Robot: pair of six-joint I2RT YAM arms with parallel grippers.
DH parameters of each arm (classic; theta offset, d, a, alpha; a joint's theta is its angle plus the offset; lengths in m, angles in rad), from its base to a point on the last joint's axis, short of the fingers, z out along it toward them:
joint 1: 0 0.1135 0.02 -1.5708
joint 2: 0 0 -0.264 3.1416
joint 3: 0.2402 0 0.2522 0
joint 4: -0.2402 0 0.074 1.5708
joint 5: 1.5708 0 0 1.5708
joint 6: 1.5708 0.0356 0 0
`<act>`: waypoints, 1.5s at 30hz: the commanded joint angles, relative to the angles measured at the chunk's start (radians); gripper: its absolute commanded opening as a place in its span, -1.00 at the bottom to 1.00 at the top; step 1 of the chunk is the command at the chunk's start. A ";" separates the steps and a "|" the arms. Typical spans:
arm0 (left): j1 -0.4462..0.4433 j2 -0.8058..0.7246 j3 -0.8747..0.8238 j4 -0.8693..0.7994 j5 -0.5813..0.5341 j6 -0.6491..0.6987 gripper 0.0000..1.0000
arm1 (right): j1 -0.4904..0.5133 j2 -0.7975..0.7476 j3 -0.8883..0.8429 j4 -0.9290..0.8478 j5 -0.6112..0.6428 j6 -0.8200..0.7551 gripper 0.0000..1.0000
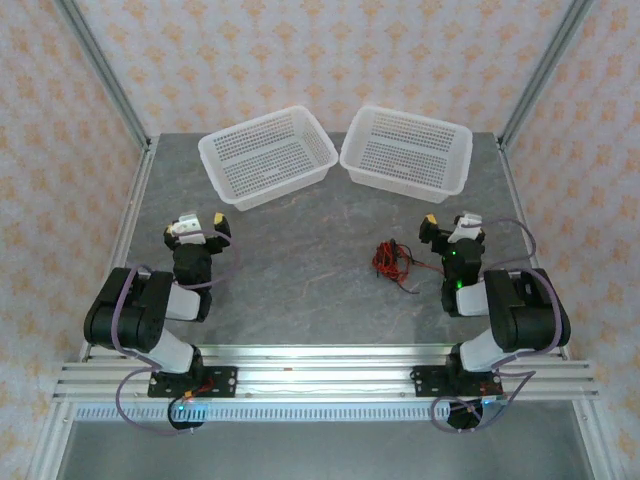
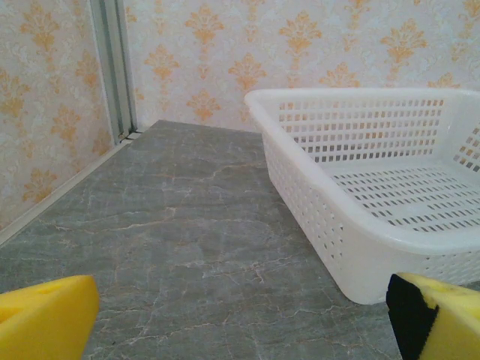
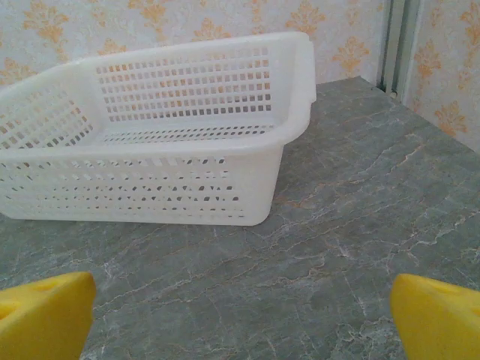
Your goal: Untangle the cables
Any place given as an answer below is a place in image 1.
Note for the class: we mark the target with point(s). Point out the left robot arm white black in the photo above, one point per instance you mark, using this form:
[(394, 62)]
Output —
[(125, 310)]

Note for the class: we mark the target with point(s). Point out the white perforated plastic basket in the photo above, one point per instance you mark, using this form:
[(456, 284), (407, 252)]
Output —
[(225, 155), (457, 150)]

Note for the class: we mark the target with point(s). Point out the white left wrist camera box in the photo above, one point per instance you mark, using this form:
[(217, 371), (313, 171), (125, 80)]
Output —
[(190, 227)]

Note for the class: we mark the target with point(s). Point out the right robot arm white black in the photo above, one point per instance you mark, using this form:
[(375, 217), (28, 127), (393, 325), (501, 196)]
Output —
[(525, 310)]

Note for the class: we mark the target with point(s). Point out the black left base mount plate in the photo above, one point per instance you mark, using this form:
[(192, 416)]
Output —
[(225, 382)]

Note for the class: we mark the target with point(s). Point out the aluminium profile beam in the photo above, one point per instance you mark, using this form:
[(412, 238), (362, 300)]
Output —
[(325, 375)]

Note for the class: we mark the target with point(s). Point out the black round base electronics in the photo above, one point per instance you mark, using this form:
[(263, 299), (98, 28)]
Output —
[(187, 422), (460, 422)]

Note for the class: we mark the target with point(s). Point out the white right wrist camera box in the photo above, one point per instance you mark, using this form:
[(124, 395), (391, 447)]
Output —
[(465, 227)]

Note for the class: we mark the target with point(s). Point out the aluminium frame post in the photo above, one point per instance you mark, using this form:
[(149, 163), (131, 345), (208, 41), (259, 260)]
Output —
[(102, 67), (547, 65)]

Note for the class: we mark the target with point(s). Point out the aluminium frame leg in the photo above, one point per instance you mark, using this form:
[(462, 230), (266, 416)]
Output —
[(50, 445), (597, 445)]

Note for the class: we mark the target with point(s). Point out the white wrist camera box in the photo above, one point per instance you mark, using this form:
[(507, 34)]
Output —
[(465, 227), (190, 227)]

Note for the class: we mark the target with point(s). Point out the aluminium table side rail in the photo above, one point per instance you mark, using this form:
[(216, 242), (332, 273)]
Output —
[(121, 240), (522, 210)]

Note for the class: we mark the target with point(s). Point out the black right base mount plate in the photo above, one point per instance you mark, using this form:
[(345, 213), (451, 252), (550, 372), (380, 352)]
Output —
[(425, 382)]

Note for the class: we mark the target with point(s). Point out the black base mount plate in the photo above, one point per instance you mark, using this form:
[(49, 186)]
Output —
[(425, 382), (225, 382)]

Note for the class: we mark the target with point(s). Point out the grey metal panel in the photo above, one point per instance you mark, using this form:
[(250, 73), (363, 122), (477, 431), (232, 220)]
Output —
[(325, 450)]

